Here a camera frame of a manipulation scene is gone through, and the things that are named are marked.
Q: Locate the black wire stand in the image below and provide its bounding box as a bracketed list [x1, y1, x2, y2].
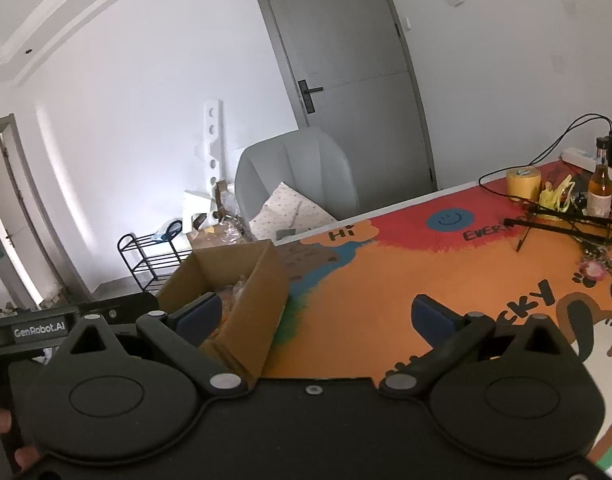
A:
[504, 205, 612, 252]

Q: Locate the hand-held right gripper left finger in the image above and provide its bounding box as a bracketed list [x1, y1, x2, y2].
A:
[66, 294, 249, 401]

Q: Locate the white power strip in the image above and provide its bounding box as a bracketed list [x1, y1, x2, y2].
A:
[561, 147, 612, 181]

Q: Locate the yellow plastic bag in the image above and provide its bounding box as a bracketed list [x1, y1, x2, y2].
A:
[538, 175, 576, 211]

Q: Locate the brown cardboard box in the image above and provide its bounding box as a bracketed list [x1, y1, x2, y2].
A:
[156, 240, 291, 386]

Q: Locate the white foam board with holes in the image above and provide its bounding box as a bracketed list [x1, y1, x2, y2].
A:
[193, 100, 224, 196]

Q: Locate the grey door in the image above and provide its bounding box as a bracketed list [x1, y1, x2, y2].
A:
[248, 0, 439, 196]

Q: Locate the key bunch with pink charm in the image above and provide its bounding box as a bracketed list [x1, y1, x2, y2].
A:
[578, 245, 612, 281]

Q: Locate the white box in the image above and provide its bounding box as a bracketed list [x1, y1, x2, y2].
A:
[182, 190, 219, 233]

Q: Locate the black wire shoe rack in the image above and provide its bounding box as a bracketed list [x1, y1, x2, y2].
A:
[117, 232, 194, 296]

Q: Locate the black door handle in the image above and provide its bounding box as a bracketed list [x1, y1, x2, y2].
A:
[298, 79, 324, 115]

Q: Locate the grey doorway frame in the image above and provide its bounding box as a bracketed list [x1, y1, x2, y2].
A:
[0, 114, 94, 311]

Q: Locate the black cable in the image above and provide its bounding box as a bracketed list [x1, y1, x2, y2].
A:
[478, 114, 612, 201]

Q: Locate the dotted white pillow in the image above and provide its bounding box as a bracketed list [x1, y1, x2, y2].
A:
[248, 182, 339, 241]

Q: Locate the yellow tape roll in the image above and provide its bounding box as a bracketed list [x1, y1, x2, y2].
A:
[506, 166, 543, 203]

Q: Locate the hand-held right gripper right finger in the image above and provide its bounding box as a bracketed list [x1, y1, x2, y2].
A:
[378, 294, 569, 401]

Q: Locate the blue handled item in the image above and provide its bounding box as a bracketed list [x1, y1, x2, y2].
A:
[153, 220, 183, 241]

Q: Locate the amber glass bottle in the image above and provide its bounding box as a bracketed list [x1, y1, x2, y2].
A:
[586, 136, 612, 219]

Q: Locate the grey chair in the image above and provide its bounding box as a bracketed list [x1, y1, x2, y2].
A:
[234, 126, 359, 233]

